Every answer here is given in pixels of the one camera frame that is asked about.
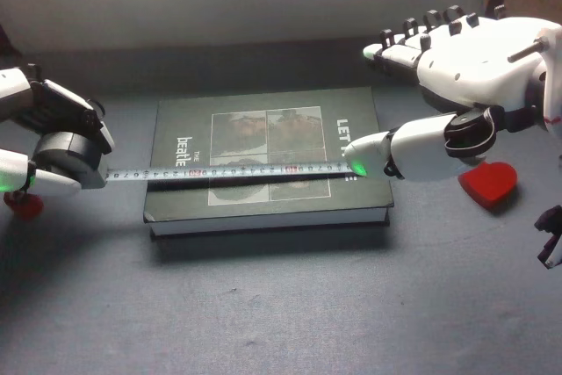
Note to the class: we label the black Beatles hardcover book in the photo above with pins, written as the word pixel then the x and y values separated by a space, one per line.
pixel 246 212

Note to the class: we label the red toy cylinder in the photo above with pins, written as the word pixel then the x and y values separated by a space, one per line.
pixel 26 208

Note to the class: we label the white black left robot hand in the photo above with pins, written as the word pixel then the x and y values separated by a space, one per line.
pixel 57 98

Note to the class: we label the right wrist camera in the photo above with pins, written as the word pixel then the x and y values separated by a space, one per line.
pixel 551 234

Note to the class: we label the red wooden heart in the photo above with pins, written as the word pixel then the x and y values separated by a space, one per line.
pixel 492 186

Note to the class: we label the grey table cloth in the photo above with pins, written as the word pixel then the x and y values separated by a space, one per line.
pixel 281 305

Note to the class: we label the white grey tape measure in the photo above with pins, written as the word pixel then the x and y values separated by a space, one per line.
pixel 66 155

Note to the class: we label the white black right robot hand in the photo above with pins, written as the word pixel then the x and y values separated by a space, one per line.
pixel 474 63

